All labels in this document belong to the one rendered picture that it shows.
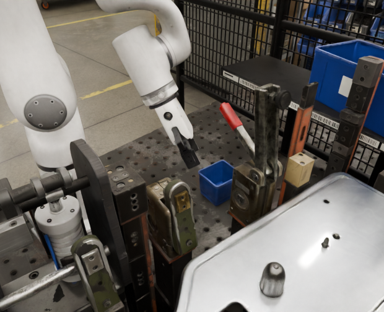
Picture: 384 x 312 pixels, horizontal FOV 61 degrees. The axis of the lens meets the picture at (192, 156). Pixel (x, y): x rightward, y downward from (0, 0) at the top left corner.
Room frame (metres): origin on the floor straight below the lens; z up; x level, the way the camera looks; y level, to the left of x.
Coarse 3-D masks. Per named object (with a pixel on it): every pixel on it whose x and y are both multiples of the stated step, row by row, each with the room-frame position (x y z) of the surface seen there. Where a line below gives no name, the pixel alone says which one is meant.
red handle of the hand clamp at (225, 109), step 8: (224, 104) 0.55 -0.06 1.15; (224, 112) 0.54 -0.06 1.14; (232, 112) 0.54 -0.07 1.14; (232, 120) 0.52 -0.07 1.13; (232, 128) 0.52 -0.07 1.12; (240, 128) 0.52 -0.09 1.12; (240, 136) 0.50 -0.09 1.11; (248, 136) 0.51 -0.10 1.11; (248, 144) 0.49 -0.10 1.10; (248, 152) 0.48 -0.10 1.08
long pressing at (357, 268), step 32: (320, 192) 0.47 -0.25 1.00; (352, 192) 0.47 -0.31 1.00; (256, 224) 0.39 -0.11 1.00; (288, 224) 0.39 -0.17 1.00; (320, 224) 0.39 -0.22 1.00; (352, 224) 0.39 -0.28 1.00; (224, 256) 0.32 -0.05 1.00; (256, 256) 0.32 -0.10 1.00; (288, 256) 0.32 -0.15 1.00; (320, 256) 0.32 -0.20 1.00; (352, 256) 0.32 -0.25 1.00; (192, 288) 0.27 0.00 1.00; (224, 288) 0.27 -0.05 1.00; (256, 288) 0.27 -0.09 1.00; (288, 288) 0.27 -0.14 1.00; (320, 288) 0.27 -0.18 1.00; (352, 288) 0.27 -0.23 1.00
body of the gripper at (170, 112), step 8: (176, 96) 0.67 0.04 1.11; (160, 104) 0.65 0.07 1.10; (168, 104) 0.64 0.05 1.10; (176, 104) 0.66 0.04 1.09; (160, 112) 0.64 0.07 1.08; (168, 112) 0.64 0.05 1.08; (176, 112) 0.64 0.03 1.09; (184, 112) 0.70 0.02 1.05; (160, 120) 0.63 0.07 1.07; (168, 120) 0.63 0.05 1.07; (176, 120) 0.63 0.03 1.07; (184, 120) 0.64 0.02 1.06; (168, 128) 0.62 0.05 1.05; (184, 128) 0.62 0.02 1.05; (192, 128) 0.68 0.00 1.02; (168, 136) 0.62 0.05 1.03; (184, 136) 0.64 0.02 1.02; (192, 136) 0.63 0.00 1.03; (176, 144) 0.63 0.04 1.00
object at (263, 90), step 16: (256, 96) 0.47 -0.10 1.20; (272, 96) 0.46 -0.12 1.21; (288, 96) 0.45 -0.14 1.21; (256, 112) 0.47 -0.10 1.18; (272, 112) 0.48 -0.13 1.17; (256, 128) 0.46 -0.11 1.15; (272, 128) 0.47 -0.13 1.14; (256, 144) 0.46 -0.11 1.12; (272, 144) 0.47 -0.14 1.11; (256, 160) 0.46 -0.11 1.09; (272, 160) 0.46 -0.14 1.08; (272, 176) 0.46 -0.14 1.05
